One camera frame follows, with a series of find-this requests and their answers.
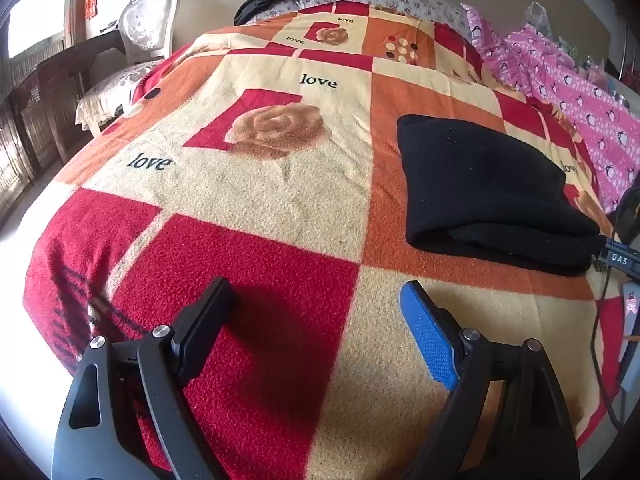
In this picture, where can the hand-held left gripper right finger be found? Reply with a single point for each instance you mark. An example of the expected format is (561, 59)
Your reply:
(430, 332)

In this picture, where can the pink penguin print blanket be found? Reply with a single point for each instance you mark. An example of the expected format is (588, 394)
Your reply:
(575, 90)

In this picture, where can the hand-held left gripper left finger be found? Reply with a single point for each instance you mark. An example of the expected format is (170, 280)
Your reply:
(204, 326)

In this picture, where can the red orange patchwork blanket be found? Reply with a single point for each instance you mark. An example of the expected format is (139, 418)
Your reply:
(280, 200)

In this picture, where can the clear plastic bag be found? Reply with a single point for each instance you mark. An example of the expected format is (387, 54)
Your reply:
(537, 17)

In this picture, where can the red paper decoration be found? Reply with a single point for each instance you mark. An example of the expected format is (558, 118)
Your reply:
(91, 4)

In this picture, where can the white carved chair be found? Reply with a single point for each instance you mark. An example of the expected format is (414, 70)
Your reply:
(145, 25)

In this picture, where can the dark wooden desk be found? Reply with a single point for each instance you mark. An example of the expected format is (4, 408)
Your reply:
(60, 67)

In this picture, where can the floral bed sheet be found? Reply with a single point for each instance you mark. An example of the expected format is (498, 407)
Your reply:
(400, 5)

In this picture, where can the black pants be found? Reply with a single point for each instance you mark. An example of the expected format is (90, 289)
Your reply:
(475, 185)

